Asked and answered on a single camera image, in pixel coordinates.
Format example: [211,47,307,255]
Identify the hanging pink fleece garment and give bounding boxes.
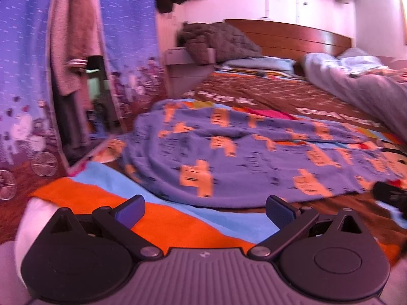
[47,0,108,98]

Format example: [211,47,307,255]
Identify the light blue pillow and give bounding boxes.
[222,56,296,74]

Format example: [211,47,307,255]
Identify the grey lilac duvet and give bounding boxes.
[303,53,406,140]

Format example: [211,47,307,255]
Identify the blue patterned kids pants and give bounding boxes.
[121,100,406,209]

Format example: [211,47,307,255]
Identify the white bedside cabinet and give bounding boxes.
[164,48,216,98]

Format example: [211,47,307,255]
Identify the blue cartoon wardrobe curtain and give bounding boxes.
[99,0,166,131]

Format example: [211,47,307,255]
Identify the dark quilted jacket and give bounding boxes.
[177,22,263,65]

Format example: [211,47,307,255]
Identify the wooden headboard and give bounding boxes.
[224,19,353,61]

